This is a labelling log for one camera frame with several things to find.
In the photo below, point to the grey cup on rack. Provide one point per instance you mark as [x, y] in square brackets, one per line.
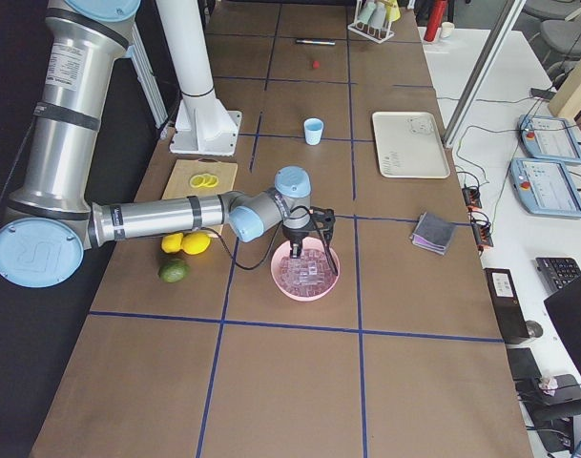
[377, 20]

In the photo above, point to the bamboo cutting board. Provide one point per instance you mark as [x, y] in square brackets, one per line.
[178, 183]

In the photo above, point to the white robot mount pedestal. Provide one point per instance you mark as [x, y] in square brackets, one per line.
[203, 125]

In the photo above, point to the teach pendant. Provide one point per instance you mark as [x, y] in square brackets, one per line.
[549, 137]
[545, 188]

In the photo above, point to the white wire cup rack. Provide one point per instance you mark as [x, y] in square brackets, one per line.
[363, 30]

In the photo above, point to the green cup on rack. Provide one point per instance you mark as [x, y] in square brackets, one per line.
[366, 12]

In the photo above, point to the small white paper cup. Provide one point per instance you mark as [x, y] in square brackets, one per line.
[446, 30]

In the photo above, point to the black keyboard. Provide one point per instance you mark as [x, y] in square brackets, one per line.
[557, 272]

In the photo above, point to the black computer mouse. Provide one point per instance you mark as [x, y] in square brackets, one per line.
[535, 329]

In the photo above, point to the grey folded cloth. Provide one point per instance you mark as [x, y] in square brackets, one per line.
[433, 233]

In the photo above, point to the yellow cup on rack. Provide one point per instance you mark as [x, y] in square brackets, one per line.
[392, 9]

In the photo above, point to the far teach pendant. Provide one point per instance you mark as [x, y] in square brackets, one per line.
[549, 137]

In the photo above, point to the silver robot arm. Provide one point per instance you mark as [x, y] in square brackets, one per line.
[49, 224]

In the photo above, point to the pink bowl of ice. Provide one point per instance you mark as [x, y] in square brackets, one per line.
[307, 278]

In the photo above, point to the orange usb hub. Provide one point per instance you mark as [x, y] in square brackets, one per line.
[479, 221]

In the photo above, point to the yellow lemon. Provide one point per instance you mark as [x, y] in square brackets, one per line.
[171, 244]
[195, 243]

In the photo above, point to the green avocado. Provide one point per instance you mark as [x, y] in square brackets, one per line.
[173, 270]

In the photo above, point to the near teach pendant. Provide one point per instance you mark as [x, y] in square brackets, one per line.
[545, 188]

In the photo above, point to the cream bear serving tray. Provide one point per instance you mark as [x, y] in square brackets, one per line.
[408, 145]

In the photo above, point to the lemon slices stack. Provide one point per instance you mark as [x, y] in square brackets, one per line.
[204, 180]

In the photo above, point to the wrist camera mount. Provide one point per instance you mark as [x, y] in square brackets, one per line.
[323, 221]

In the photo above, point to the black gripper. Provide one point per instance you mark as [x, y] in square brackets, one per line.
[294, 236]

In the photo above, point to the aluminium frame post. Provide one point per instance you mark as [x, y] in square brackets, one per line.
[492, 47]

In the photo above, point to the yellow lemon upper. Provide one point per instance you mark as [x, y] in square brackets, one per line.
[171, 244]

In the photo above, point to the yellow lemon lower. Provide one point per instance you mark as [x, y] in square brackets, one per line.
[195, 243]

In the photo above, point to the black box device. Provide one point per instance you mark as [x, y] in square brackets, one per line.
[506, 306]

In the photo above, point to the red bottle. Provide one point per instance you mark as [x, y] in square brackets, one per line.
[435, 19]

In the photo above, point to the light blue plastic cup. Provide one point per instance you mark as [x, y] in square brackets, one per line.
[313, 129]

